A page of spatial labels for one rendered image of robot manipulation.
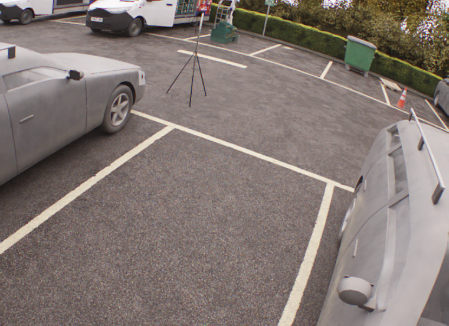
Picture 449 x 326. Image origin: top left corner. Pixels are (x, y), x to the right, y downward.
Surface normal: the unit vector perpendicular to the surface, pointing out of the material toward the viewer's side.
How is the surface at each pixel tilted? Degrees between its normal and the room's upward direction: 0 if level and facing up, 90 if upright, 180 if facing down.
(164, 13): 92
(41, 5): 91
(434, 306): 29
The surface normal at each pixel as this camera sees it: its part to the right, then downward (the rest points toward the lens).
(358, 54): -0.35, 0.46
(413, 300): -0.30, -0.70
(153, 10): 0.09, 0.56
